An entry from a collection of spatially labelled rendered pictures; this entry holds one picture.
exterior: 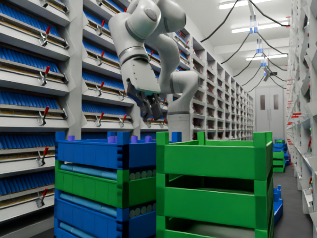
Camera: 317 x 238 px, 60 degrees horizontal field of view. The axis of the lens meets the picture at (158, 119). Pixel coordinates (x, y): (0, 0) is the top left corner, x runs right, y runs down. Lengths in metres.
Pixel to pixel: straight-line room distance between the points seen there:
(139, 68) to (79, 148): 0.27
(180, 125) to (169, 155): 0.93
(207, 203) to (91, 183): 0.29
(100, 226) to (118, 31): 0.52
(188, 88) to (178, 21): 0.39
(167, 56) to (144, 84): 0.61
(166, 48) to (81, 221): 0.87
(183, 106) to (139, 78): 0.74
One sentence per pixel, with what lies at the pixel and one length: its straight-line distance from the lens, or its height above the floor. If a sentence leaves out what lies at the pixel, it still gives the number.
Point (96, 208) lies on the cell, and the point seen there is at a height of 0.30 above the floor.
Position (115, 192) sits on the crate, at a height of 0.35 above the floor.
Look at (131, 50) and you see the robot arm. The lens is 0.79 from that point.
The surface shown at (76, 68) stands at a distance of 1.61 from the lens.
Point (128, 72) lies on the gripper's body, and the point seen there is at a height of 0.64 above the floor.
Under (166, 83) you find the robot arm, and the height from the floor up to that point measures 0.74.
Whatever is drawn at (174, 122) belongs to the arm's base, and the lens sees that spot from 1.46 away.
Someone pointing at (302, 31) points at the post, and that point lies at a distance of 1.93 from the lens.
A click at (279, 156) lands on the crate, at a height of 0.18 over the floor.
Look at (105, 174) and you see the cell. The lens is 0.65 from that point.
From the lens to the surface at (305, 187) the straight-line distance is 1.86.
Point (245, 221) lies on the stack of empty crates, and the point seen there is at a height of 0.33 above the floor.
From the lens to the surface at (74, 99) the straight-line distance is 1.57.
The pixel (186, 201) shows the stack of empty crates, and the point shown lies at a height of 0.35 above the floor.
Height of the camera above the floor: 0.48
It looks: 3 degrees up
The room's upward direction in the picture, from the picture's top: straight up
